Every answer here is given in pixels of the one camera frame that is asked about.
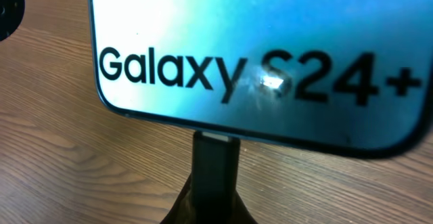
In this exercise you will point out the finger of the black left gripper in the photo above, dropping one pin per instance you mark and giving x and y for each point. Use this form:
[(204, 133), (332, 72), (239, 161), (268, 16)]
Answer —
[(12, 13)]

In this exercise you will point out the blue Galaxy smartphone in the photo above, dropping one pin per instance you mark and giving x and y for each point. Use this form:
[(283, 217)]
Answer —
[(345, 77)]

